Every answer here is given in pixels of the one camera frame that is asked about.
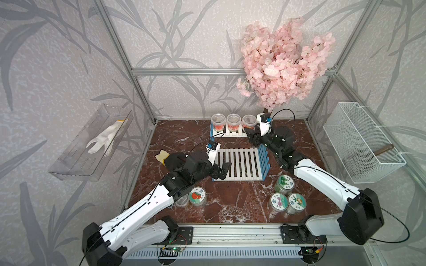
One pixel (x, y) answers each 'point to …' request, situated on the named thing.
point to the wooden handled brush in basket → (360, 160)
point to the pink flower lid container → (278, 202)
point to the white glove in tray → (107, 139)
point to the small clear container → (182, 201)
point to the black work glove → (162, 156)
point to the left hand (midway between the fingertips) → (223, 161)
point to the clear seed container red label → (218, 120)
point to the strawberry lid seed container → (197, 196)
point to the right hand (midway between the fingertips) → (250, 125)
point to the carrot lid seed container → (296, 201)
